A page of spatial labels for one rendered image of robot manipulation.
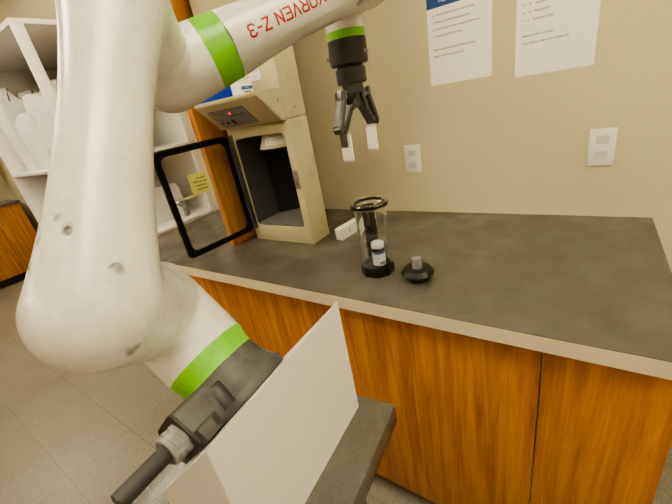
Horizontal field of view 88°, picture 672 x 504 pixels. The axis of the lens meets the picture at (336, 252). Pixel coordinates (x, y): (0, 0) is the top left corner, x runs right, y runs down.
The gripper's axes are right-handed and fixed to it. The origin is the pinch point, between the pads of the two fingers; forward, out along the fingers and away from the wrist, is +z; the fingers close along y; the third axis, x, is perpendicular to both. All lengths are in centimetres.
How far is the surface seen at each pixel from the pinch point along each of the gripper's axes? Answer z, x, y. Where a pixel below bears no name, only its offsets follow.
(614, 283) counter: 36, 58, -9
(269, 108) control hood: -14.5, -35.4, -6.4
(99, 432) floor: 132, -158, 57
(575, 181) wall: 25, 48, -56
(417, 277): 33.9, 15.2, 5.2
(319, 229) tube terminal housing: 33, -35, -18
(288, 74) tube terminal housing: -23.7, -35.2, -18.9
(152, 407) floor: 132, -144, 33
